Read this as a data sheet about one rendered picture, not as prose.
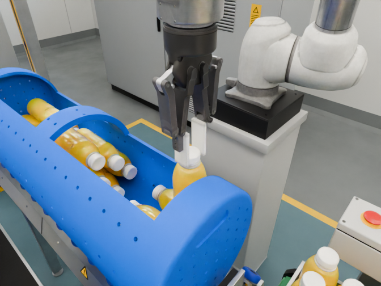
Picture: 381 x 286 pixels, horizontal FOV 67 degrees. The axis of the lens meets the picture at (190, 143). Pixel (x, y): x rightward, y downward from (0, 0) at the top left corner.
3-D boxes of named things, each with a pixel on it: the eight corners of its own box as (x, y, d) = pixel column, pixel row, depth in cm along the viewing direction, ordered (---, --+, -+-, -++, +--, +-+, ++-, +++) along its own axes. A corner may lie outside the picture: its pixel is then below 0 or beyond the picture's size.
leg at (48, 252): (60, 265, 170) (25, 188, 134) (65, 272, 167) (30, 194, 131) (50, 272, 167) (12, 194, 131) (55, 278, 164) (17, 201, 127)
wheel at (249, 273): (242, 264, 64) (237, 272, 64) (259, 277, 61) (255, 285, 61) (247, 264, 68) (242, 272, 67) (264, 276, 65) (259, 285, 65)
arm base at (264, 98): (237, 78, 124) (238, 65, 120) (287, 92, 113) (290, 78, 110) (214, 92, 111) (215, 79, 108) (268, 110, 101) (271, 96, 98)
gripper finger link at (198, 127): (190, 118, 51) (193, 116, 51) (191, 150, 55) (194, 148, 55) (203, 124, 49) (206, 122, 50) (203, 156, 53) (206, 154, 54)
